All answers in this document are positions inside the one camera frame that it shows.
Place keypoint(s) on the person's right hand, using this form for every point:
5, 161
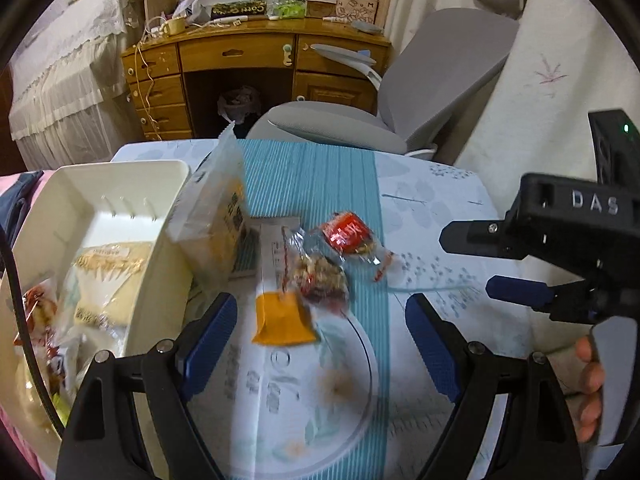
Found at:
590, 385

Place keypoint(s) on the white plastic bin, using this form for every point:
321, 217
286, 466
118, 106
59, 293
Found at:
145, 260

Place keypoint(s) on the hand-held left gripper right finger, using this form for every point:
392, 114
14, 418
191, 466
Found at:
432, 350

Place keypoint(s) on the tape roll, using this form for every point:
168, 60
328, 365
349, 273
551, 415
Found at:
175, 25

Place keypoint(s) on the small red candy packet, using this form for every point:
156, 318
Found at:
345, 235

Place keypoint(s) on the red snack packet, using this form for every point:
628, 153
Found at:
37, 310

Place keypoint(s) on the plastic trash bag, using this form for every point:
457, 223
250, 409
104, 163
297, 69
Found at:
239, 102

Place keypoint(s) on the round floral plate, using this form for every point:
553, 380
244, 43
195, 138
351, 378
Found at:
300, 400

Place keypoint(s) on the flat white box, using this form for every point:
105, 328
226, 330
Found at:
245, 255

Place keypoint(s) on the beige cracker bag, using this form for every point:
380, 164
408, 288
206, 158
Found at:
110, 285

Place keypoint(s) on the clear nut packet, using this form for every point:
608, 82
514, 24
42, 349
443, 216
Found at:
320, 275

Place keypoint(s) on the white lace cover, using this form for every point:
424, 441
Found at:
65, 70

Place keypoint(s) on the light green packet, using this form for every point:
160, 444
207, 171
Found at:
285, 7

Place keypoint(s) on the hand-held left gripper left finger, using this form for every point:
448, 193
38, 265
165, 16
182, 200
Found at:
210, 345

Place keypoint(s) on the tall clear snack bag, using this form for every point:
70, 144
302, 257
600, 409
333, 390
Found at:
215, 220

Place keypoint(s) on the cardboard box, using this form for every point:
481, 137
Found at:
357, 2

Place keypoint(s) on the printed tablecloth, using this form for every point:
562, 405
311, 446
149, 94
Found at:
425, 200

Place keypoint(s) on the dark blue cloth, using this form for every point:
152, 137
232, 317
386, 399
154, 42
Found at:
17, 200

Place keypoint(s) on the white floral curtain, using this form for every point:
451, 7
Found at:
550, 35

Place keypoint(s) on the wooden desk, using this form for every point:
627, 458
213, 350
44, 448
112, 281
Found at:
230, 52

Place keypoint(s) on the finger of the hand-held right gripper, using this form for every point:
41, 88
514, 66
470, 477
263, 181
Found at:
470, 235
520, 291

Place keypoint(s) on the dark printed packet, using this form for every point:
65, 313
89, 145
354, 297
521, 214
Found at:
235, 10

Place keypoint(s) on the grey office chair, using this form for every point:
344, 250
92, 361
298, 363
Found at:
440, 75

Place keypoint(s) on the white plastic bag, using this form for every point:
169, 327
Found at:
190, 7

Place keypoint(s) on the orange white snack packet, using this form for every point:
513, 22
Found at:
282, 320

